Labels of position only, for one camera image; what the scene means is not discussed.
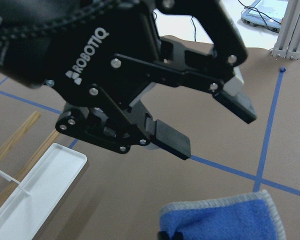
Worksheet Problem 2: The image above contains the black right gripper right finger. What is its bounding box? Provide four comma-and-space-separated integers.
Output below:
172, 232, 184, 240

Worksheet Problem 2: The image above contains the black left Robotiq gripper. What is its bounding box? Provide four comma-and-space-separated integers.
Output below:
0, 0, 191, 160

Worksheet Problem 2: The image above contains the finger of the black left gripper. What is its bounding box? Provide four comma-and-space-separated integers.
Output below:
114, 0, 257, 125

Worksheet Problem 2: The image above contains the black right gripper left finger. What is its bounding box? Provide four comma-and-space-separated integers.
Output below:
157, 231, 170, 240

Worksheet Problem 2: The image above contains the blue towel with grey edge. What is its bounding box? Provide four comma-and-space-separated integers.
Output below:
158, 189, 287, 240

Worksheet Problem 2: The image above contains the white towel rack with wooden bars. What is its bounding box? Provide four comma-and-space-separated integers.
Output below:
0, 111, 87, 240

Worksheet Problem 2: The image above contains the brown paper table mat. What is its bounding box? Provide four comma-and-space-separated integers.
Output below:
0, 34, 300, 240

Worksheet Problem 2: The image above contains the blue teach pendant tablet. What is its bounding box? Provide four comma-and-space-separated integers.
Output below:
239, 0, 289, 33

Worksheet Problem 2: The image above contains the aluminium frame post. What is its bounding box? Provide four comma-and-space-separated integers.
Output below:
271, 0, 300, 60

